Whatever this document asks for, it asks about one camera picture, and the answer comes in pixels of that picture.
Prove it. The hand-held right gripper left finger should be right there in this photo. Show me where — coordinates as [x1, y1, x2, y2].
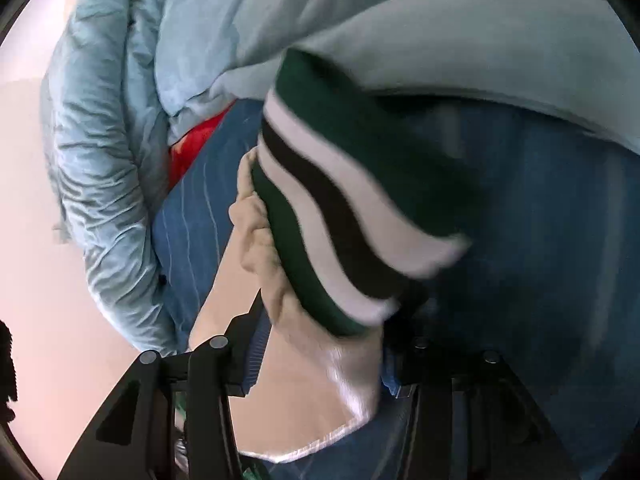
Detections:
[57, 290, 273, 480]

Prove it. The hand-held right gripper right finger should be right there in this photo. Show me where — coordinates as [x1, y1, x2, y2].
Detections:
[382, 285, 586, 480]

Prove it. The green jacket with cream sleeves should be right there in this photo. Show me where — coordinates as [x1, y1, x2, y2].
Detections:
[190, 49, 473, 463]

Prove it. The blue striped bed sheet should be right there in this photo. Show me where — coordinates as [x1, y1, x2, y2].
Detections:
[150, 95, 640, 480]

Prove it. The red cloth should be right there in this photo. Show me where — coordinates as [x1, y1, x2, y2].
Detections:
[167, 110, 236, 188]

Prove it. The dark fuzzy object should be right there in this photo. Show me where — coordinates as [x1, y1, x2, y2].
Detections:
[0, 320, 19, 423]

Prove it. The light blue duvet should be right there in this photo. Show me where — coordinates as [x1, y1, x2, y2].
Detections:
[40, 0, 640, 356]

